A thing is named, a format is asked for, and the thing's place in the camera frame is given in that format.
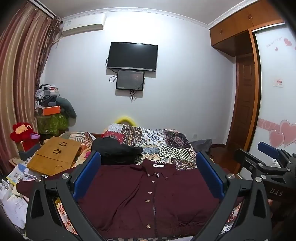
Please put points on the dark grey pillow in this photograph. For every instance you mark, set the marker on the dark grey pillow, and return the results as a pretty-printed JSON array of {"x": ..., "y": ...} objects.
[{"x": 67, "y": 109}]

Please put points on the pile of papers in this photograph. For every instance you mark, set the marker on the pile of papers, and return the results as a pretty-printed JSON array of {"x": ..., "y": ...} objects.
[{"x": 13, "y": 199}]

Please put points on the pile of folded clothes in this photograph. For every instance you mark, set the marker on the pile of folded clothes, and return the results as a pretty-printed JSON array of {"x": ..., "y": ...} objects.
[{"x": 46, "y": 95}]

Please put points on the wooden overhead cabinet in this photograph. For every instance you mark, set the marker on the wooden overhead cabinet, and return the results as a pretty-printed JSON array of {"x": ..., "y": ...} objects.
[{"x": 240, "y": 20}]

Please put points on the white air conditioner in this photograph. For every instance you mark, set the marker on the white air conditioner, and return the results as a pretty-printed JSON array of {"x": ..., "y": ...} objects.
[{"x": 81, "y": 24}]

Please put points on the maroon button shirt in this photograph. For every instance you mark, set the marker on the maroon button shirt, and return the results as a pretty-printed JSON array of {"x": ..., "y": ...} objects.
[{"x": 124, "y": 197}]

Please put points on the striped brown curtain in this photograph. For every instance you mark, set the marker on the striped brown curtain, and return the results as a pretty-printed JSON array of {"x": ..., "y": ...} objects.
[{"x": 20, "y": 69}]

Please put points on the small black wall monitor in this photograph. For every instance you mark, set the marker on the small black wall monitor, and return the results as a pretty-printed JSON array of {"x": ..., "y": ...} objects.
[{"x": 130, "y": 80}]

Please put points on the red plush toy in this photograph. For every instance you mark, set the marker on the red plush toy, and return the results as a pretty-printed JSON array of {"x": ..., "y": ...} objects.
[{"x": 22, "y": 135}]

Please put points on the orange patterned quilt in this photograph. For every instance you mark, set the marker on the orange patterned quilt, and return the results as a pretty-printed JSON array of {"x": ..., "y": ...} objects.
[{"x": 79, "y": 139}]

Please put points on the orange box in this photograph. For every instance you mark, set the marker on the orange box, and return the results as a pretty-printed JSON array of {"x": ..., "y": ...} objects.
[{"x": 50, "y": 110}]

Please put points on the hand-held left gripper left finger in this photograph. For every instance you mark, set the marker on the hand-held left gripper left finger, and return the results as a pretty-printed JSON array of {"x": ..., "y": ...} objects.
[{"x": 89, "y": 171}]

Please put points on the grey cloth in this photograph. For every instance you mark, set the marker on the grey cloth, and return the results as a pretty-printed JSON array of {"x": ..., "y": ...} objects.
[{"x": 203, "y": 144}]

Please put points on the black wall television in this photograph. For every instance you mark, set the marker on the black wall television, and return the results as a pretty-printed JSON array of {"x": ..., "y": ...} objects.
[{"x": 132, "y": 55}]

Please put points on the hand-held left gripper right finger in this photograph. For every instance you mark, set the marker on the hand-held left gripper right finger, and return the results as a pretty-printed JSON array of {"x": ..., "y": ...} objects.
[{"x": 209, "y": 176}]

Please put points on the wooden lap desk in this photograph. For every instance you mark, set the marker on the wooden lap desk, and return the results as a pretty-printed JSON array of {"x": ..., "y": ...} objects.
[{"x": 54, "y": 155}]

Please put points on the white wall outlet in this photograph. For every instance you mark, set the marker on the white wall outlet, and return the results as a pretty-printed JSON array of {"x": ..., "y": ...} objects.
[{"x": 194, "y": 136}]

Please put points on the patchwork patterned blanket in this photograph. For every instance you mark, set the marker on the patchwork patterned blanket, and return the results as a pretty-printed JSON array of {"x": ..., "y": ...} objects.
[{"x": 161, "y": 143}]

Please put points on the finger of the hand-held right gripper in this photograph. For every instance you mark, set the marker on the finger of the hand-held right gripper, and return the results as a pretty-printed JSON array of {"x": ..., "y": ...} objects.
[
  {"x": 268, "y": 147},
  {"x": 252, "y": 162}
]

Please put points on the grey box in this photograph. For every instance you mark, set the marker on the grey box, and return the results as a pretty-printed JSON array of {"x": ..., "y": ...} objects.
[{"x": 29, "y": 151}]

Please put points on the red and white sticker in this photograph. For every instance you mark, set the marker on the red and white sticker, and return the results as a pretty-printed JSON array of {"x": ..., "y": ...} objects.
[{"x": 278, "y": 82}]

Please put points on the black cloth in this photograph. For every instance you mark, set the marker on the black cloth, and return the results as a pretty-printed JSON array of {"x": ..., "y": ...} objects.
[{"x": 115, "y": 148}]

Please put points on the yellow plastic object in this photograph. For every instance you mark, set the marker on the yellow plastic object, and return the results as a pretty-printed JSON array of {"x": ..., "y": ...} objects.
[{"x": 124, "y": 119}]

